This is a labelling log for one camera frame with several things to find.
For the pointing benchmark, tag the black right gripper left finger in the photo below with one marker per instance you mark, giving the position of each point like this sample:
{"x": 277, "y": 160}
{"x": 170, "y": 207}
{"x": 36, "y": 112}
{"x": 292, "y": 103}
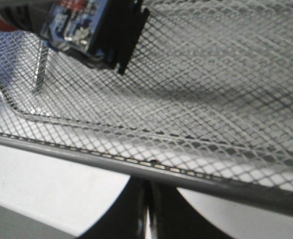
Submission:
{"x": 126, "y": 218}

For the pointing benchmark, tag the grey metal rack frame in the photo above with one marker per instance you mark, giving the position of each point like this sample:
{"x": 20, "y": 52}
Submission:
{"x": 40, "y": 69}

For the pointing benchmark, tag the silver mesh tray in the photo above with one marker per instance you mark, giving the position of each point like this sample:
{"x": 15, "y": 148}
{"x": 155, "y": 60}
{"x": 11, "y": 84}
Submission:
{"x": 206, "y": 103}

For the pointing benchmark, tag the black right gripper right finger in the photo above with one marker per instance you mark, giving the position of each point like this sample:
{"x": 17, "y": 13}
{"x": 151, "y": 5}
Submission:
{"x": 172, "y": 217}

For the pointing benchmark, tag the red emergency stop button switch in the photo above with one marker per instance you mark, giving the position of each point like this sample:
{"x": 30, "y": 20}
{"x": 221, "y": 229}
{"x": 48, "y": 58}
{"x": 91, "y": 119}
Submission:
{"x": 101, "y": 34}

